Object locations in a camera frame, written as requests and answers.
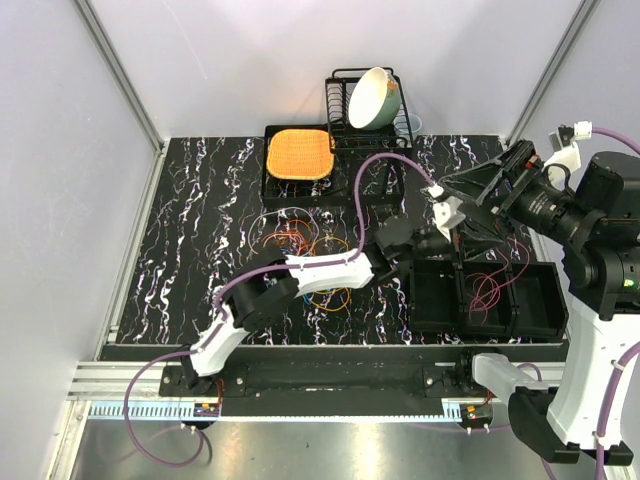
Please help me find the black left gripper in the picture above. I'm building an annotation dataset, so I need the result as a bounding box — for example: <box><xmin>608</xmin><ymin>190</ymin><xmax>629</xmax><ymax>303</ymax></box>
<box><xmin>392</xmin><ymin>219</ymin><xmax>503</xmax><ymax>269</ymax></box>

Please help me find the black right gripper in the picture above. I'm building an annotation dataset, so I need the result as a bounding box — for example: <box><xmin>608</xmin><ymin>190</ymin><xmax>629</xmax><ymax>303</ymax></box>
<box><xmin>438</xmin><ymin>135</ymin><xmax>596</xmax><ymax>244</ymax></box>

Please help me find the pink cable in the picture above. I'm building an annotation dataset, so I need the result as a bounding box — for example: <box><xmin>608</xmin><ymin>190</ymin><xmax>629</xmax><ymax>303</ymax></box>
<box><xmin>467</xmin><ymin>234</ymin><xmax>531</xmax><ymax>326</ymax></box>

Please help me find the blue cable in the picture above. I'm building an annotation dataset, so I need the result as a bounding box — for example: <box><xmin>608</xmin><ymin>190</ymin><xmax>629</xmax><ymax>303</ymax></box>
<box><xmin>264</xmin><ymin>244</ymin><xmax>314</xmax><ymax>306</ymax></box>

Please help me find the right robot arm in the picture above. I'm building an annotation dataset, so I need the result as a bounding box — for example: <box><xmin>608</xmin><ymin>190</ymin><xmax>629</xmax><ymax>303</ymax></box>
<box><xmin>440</xmin><ymin>141</ymin><xmax>639</xmax><ymax>471</ymax></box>

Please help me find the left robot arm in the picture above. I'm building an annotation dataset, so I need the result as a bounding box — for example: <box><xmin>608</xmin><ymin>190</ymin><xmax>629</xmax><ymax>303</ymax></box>
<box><xmin>180</xmin><ymin>216</ymin><xmax>506</xmax><ymax>396</ymax></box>

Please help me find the black bin middle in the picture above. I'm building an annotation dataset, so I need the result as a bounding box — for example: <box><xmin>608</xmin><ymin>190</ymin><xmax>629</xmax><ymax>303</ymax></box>
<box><xmin>460</xmin><ymin>262</ymin><xmax>516</xmax><ymax>338</ymax></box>

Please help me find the black bin left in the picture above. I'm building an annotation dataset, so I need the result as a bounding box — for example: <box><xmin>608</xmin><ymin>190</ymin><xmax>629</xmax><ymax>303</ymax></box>
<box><xmin>409</xmin><ymin>259</ymin><xmax>460</xmax><ymax>333</ymax></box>

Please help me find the black dish rack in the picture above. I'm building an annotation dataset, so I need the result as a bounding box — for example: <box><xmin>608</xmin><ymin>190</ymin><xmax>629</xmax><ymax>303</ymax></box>
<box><xmin>325</xmin><ymin>67</ymin><xmax>414</xmax><ymax>155</ymax></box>

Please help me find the light blue cup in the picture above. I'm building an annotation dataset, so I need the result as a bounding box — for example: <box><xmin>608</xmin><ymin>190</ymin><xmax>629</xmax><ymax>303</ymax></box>
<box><xmin>393</xmin><ymin>113</ymin><xmax>422</xmax><ymax>142</ymax></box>

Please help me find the cream ceramic bowl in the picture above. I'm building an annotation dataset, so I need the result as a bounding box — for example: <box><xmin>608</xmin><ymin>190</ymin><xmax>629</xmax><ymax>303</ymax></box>
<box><xmin>348</xmin><ymin>67</ymin><xmax>401</xmax><ymax>130</ymax></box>

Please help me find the orange woven mat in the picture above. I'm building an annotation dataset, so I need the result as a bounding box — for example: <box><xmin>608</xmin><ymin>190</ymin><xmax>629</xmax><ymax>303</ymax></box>
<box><xmin>266</xmin><ymin>128</ymin><xmax>335</xmax><ymax>181</ymax></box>

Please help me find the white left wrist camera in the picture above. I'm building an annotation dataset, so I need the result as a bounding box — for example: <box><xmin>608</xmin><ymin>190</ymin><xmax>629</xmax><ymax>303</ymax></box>
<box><xmin>427</xmin><ymin>184</ymin><xmax>466</xmax><ymax>241</ymax></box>

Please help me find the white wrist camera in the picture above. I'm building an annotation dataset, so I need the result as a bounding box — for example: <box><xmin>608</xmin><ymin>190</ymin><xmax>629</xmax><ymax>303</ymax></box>
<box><xmin>544</xmin><ymin>121</ymin><xmax>593</xmax><ymax>174</ymax></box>
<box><xmin>427</xmin><ymin>184</ymin><xmax>466</xmax><ymax>241</ymax></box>

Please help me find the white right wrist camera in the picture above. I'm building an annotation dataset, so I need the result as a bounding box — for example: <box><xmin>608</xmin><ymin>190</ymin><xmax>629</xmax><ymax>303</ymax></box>
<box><xmin>544</xmin><ymin>121</ymin><xmax>593</xmax><ymax>174</ymax></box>

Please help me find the black wire tray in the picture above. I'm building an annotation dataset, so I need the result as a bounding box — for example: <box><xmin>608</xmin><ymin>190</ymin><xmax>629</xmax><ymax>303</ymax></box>
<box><xmin>260</xmin><ymin>149</ymin><xmax>412</xmax><ymax>209</ymax></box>

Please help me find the orange cable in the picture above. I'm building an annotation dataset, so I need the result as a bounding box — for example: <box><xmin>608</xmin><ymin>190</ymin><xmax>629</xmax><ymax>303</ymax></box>
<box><xmin>262</xmin><ymin>217</ymin><xmax>321</xmax><ymax>256</ymax></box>

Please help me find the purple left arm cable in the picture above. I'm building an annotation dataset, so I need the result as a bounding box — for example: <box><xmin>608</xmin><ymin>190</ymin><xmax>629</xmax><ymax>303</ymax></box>
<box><xmin>122</xmin><ymin>154</ymin><xmax>441</xmax><ymax>469</ymax></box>

